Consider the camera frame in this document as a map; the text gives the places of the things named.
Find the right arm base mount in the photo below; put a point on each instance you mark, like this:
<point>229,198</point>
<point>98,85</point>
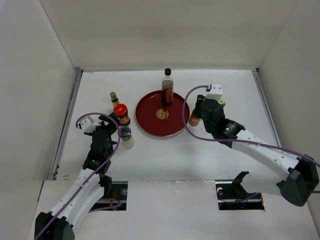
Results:
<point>231,196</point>

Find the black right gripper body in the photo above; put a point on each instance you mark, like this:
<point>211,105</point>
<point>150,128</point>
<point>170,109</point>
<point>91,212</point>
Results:
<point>208,127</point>

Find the red round lacquer tray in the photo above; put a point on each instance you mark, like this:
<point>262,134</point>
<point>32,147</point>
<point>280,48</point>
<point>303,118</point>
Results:
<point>158,119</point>

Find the yellow cap red sauce bottle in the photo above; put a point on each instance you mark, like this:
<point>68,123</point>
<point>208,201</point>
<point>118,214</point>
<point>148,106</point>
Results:
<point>194,120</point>

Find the yellow label gold cap bottle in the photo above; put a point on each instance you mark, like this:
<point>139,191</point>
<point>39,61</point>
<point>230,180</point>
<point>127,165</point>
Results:
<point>114,99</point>

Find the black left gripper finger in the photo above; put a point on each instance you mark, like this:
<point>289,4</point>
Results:
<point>112,118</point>
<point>104,118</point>

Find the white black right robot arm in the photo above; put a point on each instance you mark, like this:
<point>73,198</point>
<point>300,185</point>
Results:
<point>298,173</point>

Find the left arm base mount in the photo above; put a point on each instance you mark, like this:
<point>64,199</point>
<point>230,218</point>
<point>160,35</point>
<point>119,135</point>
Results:
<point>113,200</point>

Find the tall dark bottle red label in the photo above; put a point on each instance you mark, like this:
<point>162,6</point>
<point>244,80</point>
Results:
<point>167,87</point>

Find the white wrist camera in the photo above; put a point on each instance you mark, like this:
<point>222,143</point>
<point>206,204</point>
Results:
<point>87,124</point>
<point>214,91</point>

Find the clear grinder with black top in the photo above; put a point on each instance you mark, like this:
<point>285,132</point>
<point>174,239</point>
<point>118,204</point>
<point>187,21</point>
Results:
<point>127,139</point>

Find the right aluminium table rail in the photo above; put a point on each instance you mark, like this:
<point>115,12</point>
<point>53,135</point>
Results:
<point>262,130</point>

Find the back aluminium table rail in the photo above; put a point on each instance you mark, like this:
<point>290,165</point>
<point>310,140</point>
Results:
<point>129,69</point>

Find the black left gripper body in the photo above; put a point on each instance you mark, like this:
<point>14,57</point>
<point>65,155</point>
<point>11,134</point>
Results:
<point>107,129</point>

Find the red lid chili sauce jar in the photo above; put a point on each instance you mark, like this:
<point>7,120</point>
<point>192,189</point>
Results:
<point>122,114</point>

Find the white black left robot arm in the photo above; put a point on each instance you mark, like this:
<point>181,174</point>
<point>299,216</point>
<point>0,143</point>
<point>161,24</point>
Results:
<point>92,183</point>

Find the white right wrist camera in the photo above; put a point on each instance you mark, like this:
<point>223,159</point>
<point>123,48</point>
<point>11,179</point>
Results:
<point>214,91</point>

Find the left aluminium table rail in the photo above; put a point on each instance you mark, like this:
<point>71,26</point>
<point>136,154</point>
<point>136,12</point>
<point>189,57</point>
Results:
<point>55,163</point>

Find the aluminium table rail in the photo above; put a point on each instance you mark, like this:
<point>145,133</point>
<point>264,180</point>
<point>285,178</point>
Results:
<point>262,130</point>
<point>129,69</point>
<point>55,163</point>

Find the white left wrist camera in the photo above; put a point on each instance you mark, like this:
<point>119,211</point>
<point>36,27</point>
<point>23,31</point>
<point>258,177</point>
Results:
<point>87,124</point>

